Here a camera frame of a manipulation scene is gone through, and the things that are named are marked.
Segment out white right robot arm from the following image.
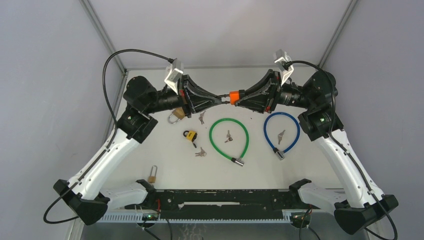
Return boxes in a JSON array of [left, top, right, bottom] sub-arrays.
[[229, 70, 399, 235]]

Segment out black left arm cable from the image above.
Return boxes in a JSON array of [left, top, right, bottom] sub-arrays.
[[43, 49, 176, 225]]

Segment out small brass padlock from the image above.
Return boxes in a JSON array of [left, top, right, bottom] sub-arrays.
[[147, 165, 158, 184]]

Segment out yellow tag padlock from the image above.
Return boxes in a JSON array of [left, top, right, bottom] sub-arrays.
[[183, 130, 198, 148]]

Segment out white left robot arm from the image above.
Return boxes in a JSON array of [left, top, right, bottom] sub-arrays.
[[53, 75, 223, 226]]

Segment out orange black padlock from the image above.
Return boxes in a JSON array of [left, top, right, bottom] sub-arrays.
[[217, 89, 246, 106]]

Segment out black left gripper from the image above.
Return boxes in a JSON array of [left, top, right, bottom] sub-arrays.
[[144, 75, 222, 119]]

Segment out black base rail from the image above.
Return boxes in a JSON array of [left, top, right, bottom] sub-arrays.
[[124, 189, 311, 223]]

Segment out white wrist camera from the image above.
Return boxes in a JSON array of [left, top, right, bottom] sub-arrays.
[[273, 49, 294, 86], [164, 58, 184, 95]]

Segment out green cable lock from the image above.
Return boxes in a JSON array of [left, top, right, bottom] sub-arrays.
[[208, 118, 250, 167]]

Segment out blue lock silver keys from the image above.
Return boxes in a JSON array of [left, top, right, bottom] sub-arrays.
[[277, 130, 286, 145]]

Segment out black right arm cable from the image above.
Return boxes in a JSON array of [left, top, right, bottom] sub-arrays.
[[284, 60, 398, 240]]

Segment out blue cable lock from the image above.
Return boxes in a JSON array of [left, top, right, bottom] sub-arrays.
[[263, 112, 301, 161]]

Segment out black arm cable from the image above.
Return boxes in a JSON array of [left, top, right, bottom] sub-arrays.
[[284, 60, 398, 240], [43, 49, 176, 225]]

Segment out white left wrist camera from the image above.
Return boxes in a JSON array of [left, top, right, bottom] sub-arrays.
[[164, 58, 184, 95]]

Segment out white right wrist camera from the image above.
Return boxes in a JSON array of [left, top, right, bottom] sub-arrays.
[[273, 49, 294, 86]]

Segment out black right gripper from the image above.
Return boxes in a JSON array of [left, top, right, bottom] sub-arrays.
[[235, 69, 313, 114]]

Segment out brass padlock silver keys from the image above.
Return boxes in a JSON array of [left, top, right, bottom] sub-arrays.
[[195, 147, 207, 157]]

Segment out green lock silver keys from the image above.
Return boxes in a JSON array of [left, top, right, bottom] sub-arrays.
[[225, 130, 233, 143]]

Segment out large brass padlock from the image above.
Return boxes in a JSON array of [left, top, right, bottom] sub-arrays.
[[167, 107, 186, 124]]

